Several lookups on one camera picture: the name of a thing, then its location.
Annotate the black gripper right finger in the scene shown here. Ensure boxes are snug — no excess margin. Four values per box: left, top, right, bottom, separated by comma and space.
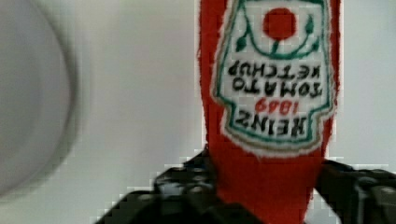
315, 160, 396, 224

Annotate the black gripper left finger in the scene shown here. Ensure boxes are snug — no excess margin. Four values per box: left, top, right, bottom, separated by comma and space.
94, 149, 263, 224

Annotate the red felt ketchup bottle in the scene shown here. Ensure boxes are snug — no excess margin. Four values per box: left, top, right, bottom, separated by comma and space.
198, 0, 341, 224

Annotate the round lavender plate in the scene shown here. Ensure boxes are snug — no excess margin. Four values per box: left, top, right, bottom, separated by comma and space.
0, 0, 74, 195

